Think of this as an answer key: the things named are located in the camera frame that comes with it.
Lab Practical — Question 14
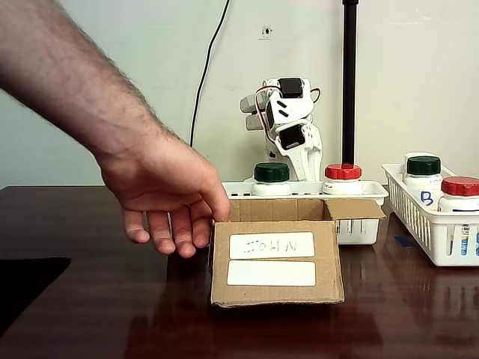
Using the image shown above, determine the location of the red-capped white bottle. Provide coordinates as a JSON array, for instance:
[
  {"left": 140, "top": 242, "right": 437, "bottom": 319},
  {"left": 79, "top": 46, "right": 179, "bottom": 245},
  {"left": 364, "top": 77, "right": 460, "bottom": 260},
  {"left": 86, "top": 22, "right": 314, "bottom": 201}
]
[{"left": 436, "top": 176, "right": 479, "bottom": 257}]

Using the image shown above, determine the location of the white slotted plastic basket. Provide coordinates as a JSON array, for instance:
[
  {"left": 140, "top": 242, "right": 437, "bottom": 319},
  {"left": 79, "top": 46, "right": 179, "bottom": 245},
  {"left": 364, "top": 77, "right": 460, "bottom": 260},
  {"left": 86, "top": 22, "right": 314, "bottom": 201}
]
[{"left": 381, "top": 163, "right": 479, "bottom": 268}]

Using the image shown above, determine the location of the green-capped white bottle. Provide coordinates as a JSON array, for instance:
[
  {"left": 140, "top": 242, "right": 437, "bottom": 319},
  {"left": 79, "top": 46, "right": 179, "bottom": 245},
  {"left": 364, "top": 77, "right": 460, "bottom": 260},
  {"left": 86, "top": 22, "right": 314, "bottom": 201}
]
[{"left": 251, "top": 162, "right": 292, "bottom": 197}]

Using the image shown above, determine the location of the blank white label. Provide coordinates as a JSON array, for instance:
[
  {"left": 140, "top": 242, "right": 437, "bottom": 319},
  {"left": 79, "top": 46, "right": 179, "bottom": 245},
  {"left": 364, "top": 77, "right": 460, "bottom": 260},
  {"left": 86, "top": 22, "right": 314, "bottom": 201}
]
[{"left": 226, "top": 260, "right": 317, "bottom": 287}]

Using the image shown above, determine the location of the green-capped bottle marked B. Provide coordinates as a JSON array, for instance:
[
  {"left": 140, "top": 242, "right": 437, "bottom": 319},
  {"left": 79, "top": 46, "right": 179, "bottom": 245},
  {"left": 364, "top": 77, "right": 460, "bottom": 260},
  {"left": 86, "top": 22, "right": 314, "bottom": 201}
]
[{"left": 402, "top": 152, "right": 445, "bottom": 212}]

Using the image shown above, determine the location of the white label reading JOHN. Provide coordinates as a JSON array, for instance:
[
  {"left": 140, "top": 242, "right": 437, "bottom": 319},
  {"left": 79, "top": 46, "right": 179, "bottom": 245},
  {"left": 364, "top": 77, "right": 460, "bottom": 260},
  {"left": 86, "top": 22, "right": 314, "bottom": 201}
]
[{"left": 228, "top": 231, "right": 315, "bottom": 260}]

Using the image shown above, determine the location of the person's hairy left forearm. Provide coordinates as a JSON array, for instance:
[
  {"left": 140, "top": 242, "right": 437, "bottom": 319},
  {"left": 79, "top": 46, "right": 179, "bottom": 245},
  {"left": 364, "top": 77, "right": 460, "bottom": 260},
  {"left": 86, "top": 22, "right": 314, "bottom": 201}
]
[{"left": 0, "top": 0, "right": 180, "bottom": 165}]

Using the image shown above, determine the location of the black cable on wall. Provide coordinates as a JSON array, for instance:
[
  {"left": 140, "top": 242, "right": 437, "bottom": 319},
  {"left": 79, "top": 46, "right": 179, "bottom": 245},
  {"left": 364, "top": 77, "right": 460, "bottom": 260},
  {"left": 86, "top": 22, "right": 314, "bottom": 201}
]
[{"left": 189, "top": 0, "right": 231, "bottom": 149}]

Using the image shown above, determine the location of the black vertical pole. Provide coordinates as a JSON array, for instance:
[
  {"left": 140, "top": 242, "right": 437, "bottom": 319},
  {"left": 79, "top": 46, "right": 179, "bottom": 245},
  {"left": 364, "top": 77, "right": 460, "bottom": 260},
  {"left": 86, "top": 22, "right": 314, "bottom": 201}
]
[{"left": 342, "top": 0, "right": 360, "bottom": 168}]

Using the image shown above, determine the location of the person's left hand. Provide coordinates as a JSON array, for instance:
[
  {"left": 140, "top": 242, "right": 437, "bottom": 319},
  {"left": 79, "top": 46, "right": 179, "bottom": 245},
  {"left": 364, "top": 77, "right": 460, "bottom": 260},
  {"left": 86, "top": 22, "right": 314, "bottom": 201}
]
[{"left": 95, "top": 130, "right": 232, "bottom": 260}]

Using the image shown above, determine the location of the brown cardboard box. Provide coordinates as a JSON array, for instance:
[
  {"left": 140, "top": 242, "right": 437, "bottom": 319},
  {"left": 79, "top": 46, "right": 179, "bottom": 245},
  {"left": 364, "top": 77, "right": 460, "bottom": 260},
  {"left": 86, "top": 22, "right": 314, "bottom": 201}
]
[{"left": 209, "top": 197, "right": 388, "bottom": 308}]

